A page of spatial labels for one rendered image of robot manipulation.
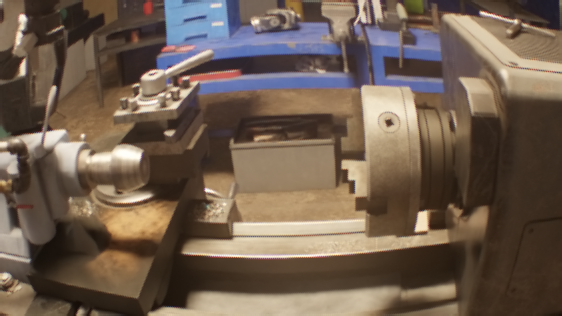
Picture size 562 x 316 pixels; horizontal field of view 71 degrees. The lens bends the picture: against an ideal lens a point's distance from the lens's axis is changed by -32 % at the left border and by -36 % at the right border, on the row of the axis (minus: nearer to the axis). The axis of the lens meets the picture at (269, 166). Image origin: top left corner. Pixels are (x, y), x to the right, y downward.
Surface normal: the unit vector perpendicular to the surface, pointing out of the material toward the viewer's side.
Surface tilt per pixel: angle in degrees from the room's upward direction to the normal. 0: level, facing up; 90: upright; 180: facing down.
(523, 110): 90
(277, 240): 0
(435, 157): 59
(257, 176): 90
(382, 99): 15
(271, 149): 90
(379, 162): 65
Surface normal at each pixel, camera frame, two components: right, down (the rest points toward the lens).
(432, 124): -0.14, -0.66
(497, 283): -0.13, 0.46
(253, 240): -0.10, -0.89
